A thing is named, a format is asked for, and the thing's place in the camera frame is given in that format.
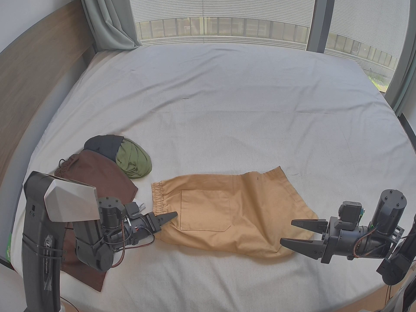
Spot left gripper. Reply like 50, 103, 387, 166
128, 211, 178, 244

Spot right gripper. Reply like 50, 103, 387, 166
280, 216, 363, 264

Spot tan shorts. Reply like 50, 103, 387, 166
151, 165, 319, 260

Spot bed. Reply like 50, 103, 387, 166
0, 0, 416, 312

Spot green garment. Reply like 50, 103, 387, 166
115, 137, 153, 179

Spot brown garment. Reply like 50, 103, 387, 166
54, 150, 139, 292

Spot black garment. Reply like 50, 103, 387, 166
83, 135, 125, 162

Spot grey-green curtain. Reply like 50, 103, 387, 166
76, 0, 143, 50

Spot window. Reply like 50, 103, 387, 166
125, 0, 416, 116

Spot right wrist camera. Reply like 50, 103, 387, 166
338, 201, 364, 231

